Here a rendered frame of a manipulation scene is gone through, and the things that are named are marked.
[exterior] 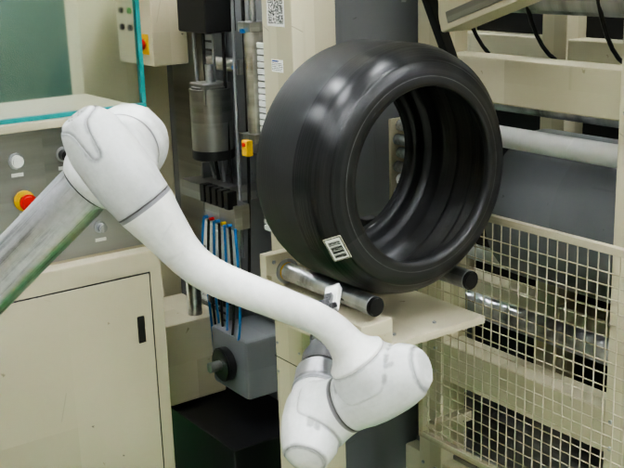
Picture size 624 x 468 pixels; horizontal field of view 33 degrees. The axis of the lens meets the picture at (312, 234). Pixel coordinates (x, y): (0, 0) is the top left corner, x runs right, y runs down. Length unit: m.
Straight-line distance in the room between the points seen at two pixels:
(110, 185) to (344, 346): 0.45
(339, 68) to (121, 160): 0.70
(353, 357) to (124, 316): 1.18
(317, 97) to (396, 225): 0.54
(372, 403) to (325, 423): 0.10
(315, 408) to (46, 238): 0.56
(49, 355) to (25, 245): 0.84
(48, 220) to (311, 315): 0.51
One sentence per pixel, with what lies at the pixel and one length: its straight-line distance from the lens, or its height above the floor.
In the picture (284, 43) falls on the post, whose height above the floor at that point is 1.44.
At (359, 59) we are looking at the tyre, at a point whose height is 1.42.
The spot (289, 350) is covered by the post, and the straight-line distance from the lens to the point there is 2.72.
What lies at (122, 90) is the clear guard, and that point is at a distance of 2.71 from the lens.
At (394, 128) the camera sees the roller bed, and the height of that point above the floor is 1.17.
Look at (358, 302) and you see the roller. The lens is 2.29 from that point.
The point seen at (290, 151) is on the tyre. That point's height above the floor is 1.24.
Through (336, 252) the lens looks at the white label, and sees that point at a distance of 2.21.
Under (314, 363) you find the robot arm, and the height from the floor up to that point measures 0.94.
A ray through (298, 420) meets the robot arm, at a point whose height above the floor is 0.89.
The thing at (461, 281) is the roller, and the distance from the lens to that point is 2.45.
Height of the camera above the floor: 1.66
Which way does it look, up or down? 15 degrees down
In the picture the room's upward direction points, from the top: 2 degrees counter-clockwise
